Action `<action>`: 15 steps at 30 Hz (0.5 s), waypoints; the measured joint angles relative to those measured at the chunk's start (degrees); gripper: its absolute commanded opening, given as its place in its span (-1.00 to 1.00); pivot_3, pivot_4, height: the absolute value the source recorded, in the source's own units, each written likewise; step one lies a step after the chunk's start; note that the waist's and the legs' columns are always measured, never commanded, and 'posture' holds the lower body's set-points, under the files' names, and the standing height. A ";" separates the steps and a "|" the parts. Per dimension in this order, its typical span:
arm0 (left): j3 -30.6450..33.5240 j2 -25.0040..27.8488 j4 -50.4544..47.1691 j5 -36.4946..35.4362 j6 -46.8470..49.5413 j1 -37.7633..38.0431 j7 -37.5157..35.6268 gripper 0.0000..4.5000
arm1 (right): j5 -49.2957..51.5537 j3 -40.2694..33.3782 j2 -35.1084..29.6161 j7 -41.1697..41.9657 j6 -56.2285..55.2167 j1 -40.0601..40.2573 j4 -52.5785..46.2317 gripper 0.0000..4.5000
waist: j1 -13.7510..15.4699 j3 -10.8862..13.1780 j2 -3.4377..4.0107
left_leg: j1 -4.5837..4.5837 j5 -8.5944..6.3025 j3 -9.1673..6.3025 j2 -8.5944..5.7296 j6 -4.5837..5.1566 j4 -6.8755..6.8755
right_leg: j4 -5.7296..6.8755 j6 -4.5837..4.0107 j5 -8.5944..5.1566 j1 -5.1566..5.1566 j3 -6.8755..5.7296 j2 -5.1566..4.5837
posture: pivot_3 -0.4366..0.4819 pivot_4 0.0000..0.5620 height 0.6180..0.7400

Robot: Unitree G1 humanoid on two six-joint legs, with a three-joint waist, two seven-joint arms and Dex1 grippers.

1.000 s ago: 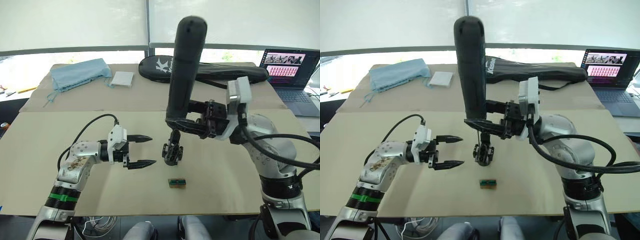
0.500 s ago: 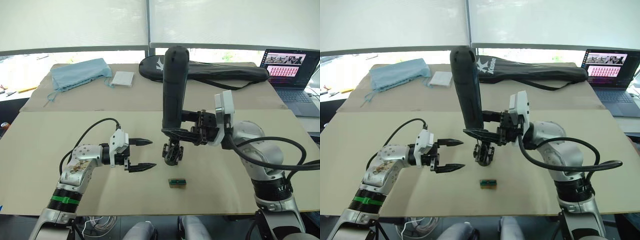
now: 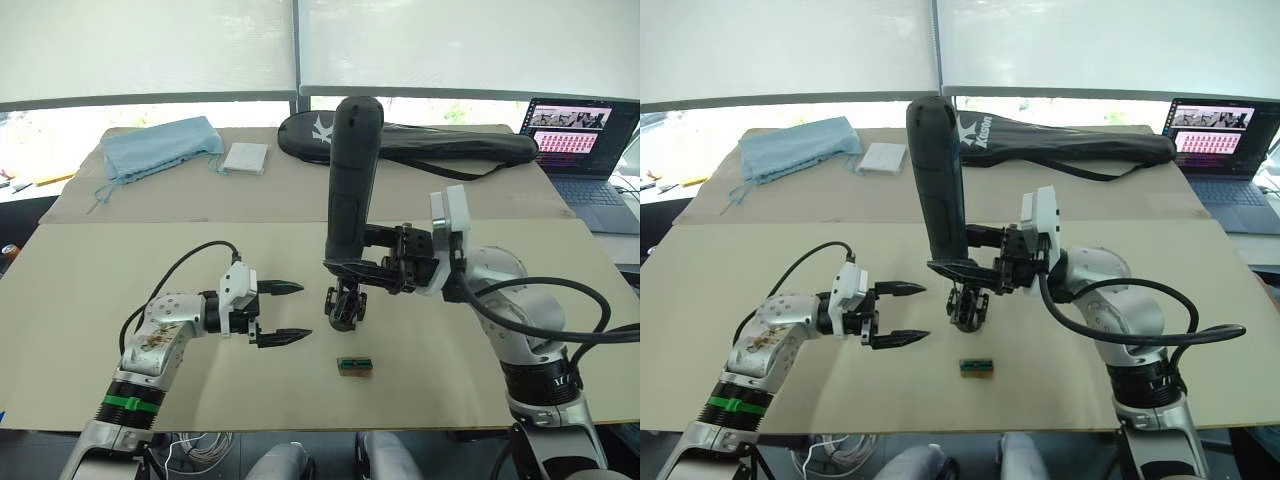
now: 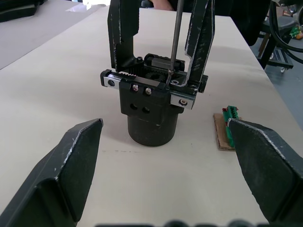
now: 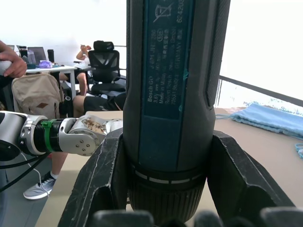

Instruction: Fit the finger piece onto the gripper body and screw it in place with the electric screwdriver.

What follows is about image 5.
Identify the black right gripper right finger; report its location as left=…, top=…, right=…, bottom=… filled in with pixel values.
left=207, top=131, right=297, bottom=219

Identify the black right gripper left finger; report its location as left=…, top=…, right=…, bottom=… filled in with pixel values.
left=58, top=131, right=130, bottom=227

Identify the dark blue electric screwdriver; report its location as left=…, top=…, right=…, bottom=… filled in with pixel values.
left=122, top=0, right=232, bottom=225

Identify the bystander bare hand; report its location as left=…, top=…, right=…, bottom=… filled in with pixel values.
left=0, top=40, right=28, bottom=78

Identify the green zip tie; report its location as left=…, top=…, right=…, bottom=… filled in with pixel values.
left=40, top=120, right=57, bottom=153

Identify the grey sneaker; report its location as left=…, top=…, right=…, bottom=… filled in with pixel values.
left=23, top=171, right=57, bottom=201

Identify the seated person in black shorts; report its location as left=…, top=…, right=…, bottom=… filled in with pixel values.
left=50, top=92, right=126, bottom=181

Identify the dark metal railing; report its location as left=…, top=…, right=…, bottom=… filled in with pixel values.
left=219, top=75, right=303, bottom=107

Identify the beige backpack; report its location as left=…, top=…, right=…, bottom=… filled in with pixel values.
left=11, top=72, right=65, bottom=119

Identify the black mesh office chair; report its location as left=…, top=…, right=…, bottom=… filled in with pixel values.
left=87, top=40, right=127, bottom=97

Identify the person sitting at desk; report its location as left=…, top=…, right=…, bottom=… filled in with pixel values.
left=59, top=44, right=96, bottom=96

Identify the white desk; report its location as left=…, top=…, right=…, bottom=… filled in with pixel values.
left=25, top=64, right=78, bottom=100

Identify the purple tissue pack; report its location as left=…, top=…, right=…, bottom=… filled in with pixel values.
left=38, top=60, right=53, bottom=70

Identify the grey laptop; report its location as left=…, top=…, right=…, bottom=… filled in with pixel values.
left=27, top=46, right=49, bottom=65

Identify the thin white cable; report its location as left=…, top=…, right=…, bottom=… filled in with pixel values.
left=21, top=153, right=51, bottom=197

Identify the light blue drawstring bag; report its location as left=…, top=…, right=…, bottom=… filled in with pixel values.
left=214, top=103, right=303, bottom=140

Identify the light blue cord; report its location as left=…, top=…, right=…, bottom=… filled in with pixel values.
left=294, top=142, right=303, bottom=159

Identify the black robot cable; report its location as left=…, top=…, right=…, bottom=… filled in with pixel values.
left=0, top=152, right=52, bottom=192

